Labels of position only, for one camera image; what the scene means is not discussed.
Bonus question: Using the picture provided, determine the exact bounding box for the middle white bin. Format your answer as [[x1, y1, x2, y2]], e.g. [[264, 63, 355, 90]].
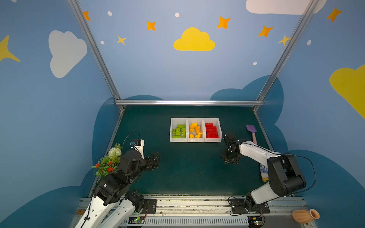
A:
[[187, 118, 205, 143]]

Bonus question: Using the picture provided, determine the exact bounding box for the aluminium rail frame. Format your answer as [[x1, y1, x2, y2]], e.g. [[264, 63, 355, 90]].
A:
[[69, 195, 317, 228]]

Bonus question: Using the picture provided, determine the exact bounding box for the green lego brick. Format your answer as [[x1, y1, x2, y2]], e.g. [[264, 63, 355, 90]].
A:
[[171, 124, 186, 139]]

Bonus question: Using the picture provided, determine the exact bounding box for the potted flower plant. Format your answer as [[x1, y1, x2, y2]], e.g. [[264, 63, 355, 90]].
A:
[[92, 143, 122, 178]]

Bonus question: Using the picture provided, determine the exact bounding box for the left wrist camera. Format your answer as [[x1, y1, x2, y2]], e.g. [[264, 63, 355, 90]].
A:
[[130, 139, 144, 159]]

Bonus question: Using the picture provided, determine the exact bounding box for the orange-yellow small lego cube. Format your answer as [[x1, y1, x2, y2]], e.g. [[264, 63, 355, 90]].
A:
[[189, 123, 202, 139]]

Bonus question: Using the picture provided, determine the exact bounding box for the left white bin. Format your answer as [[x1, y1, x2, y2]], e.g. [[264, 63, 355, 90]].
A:
[[170, 118, 188, 143]]

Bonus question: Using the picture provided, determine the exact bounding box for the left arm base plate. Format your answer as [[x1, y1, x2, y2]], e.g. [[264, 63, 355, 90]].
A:
[[135, 199, 157, 215]]

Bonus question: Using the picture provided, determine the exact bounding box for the right white bin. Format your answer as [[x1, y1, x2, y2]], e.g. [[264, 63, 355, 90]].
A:
[[203, 118, 222, 143]]

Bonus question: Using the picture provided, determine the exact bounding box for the red lego brick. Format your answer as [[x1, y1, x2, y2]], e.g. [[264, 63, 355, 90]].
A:
[[205, 123, 219, 139]]

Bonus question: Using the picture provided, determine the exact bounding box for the blue white patterned glove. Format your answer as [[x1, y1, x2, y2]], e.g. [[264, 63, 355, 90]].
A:
[[259, 163, 269, 182]]

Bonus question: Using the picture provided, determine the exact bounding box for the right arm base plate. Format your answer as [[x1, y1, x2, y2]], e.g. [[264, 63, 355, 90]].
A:
[[228, 197, 270, 215]]

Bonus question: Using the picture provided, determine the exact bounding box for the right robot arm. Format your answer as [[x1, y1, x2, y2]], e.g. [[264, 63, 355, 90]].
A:
[[222, 135, 307, 211]]

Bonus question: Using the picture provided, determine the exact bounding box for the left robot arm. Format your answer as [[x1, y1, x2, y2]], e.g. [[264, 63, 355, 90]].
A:
[[76, 150, 161, 228]]

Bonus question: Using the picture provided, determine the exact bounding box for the purple pink toy spatula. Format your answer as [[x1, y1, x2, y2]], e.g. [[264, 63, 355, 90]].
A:
[[246, 124, 258, 145]]

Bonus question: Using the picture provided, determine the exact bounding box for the terracotta clay vase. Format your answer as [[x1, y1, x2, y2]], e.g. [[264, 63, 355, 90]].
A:
[[292, 209, 320, 224]]

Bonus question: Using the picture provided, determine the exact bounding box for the white bin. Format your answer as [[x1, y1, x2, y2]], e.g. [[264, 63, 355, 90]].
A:
[[170, 118, 188, 143], [203, 118, 222, 143], [187, 118, 205, 143]]

